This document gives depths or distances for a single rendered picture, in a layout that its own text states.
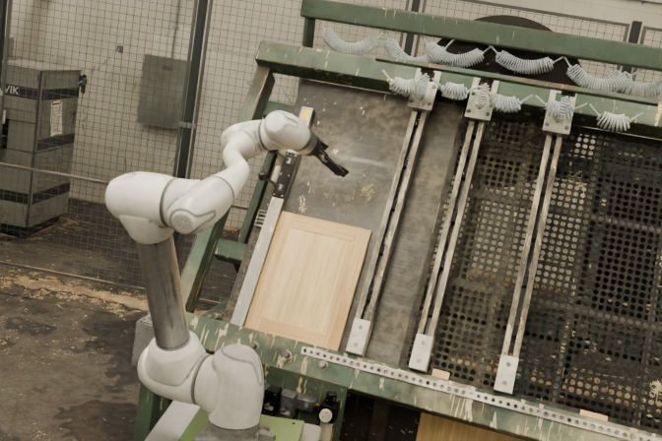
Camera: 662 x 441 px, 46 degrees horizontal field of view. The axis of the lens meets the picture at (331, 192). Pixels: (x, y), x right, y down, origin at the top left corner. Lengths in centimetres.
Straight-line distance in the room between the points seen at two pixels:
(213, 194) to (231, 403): 65
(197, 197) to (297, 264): 110
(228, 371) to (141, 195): 59
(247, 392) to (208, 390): 12
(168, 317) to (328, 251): 93
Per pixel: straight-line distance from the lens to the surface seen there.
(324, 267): 299
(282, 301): 298
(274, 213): 308
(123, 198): 207
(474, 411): 280
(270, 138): 243
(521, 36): 364
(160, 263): 216
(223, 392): 232
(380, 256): 295
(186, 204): 196
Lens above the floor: 195
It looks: 10 degrees down
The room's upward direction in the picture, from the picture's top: 9 degrees clockwise
